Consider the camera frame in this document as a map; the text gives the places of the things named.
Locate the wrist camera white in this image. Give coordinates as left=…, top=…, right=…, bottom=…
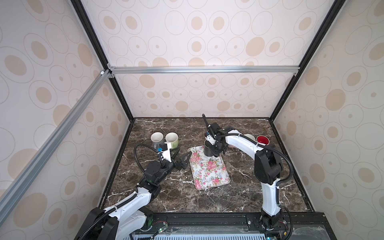
left=205, top=133, right=216, bottom=146
left=158, top=142, right=172, bottom=163

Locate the small circuit board with leds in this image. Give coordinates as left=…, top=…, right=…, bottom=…
left=154, top=221, right=169, bottom=233

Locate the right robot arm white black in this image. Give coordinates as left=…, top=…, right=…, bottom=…
left=205, top=123, right=283, bottom=230

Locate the floral serving tray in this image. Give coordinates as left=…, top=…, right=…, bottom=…
left=188, top=146, right=231, bottom=191

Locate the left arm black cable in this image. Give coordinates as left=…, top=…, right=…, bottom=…
left=77, top=143, right=164, bottom=240

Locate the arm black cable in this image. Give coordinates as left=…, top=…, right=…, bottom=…
left=201, top=113, right=294, bottom=188
left=77, top=143, right=164, bottom=240

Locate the grey mug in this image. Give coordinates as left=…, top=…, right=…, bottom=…
left=151, top=132, right=165, bottom=150

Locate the black mug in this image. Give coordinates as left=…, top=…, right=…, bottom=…
left=203, top=142, right=214, bottom=157

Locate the pink mug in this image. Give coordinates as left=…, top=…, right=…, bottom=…
left=225, top=145, right=237, bottom=149

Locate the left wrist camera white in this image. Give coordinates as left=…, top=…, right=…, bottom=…
left=158, top=142, right=172, bottom=163

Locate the light green mug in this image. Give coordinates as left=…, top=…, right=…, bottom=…
left=165, top=132, right=179, bottom=149

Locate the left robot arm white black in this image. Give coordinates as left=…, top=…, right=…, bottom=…
left=75, top=150, right=192, bottom=240

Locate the white mug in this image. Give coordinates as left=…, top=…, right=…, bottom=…
left=256, top=135, right=270, bottom=146

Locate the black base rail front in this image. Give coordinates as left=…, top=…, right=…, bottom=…
left=123, top=212, right=336, bottom=240

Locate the dark green mug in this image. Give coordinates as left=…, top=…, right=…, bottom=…
left=245, top=134, right=256, bottom=141

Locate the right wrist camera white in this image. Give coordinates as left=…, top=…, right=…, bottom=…
left=205, top=133, right=216, bottom=146

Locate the horizontal aluminium rail back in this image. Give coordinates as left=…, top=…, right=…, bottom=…
left=110, top=66, right=300, bottom=75

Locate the diagonal aluminium rail left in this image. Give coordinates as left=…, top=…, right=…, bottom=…
left=1, top=70, right=112, bottom=225

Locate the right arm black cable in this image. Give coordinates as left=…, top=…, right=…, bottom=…
left=201, top=113, right=294, bottom=188

